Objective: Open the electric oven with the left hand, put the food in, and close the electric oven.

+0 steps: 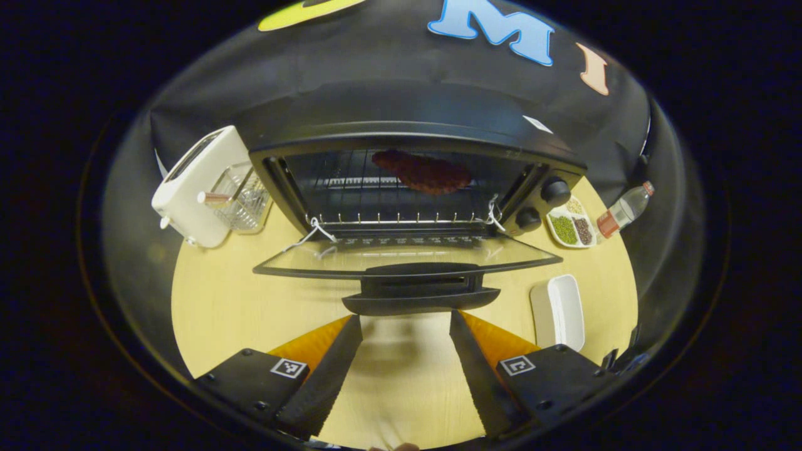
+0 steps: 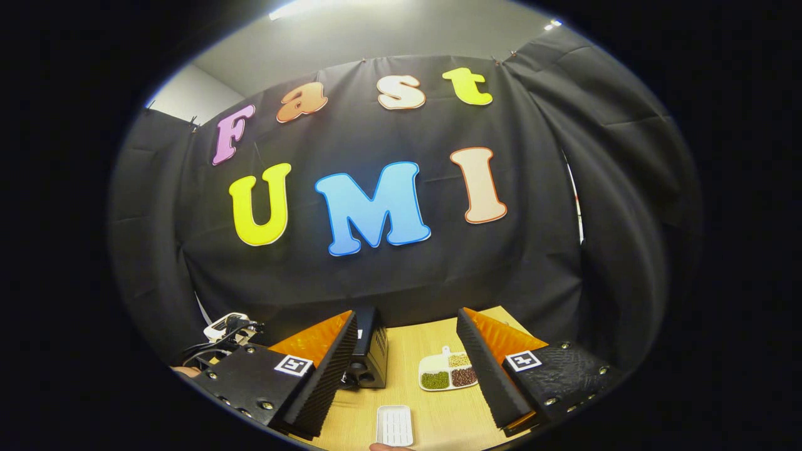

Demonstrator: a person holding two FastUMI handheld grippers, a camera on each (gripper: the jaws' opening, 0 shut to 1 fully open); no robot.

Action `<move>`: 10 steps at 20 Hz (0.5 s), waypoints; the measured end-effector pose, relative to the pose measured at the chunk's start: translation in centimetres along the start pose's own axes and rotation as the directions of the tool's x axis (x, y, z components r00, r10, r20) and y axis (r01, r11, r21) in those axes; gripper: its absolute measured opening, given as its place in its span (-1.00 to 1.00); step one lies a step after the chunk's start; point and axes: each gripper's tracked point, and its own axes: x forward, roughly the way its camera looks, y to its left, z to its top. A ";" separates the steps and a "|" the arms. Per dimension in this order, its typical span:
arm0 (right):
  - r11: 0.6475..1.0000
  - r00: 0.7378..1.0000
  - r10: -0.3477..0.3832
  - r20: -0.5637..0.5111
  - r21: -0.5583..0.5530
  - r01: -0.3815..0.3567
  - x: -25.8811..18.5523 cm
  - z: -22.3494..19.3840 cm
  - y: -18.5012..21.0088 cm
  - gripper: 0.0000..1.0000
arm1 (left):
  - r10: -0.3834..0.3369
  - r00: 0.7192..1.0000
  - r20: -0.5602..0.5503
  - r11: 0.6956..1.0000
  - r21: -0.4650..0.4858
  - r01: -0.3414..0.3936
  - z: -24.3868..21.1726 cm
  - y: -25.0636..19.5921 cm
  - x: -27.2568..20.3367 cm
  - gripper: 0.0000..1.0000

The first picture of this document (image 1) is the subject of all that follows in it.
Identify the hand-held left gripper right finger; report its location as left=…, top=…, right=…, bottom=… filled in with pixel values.
left=449, top=309, right=618, bottom=439

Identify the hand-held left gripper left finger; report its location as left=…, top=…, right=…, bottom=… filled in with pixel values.
left=195, top=314, right=364, bottom=439

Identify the red-brown meat slice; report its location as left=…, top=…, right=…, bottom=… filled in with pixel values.
left=372, top=149, right=472, bottom=195

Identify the black electric oven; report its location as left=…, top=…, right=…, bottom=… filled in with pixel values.
left=249, top=81, right=588, bottom=316

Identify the white rectangular plate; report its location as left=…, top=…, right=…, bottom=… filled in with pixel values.
left=530, top=274, right=586, bottom=353

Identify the white divided plate of beans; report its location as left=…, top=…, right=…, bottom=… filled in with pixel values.
left=546, top=197, right=596, bottom=249

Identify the clear plastic bottle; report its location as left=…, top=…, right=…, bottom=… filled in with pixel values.
left=596, top=181, right=655, bottom=239

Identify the white toaster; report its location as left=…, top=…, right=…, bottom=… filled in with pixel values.
left=151, top=125, right=251, bottom=249

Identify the white string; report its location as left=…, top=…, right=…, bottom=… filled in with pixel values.
left=475, top=193, right=506, bottom=232
left=282, top=216, right=339, bottom=252

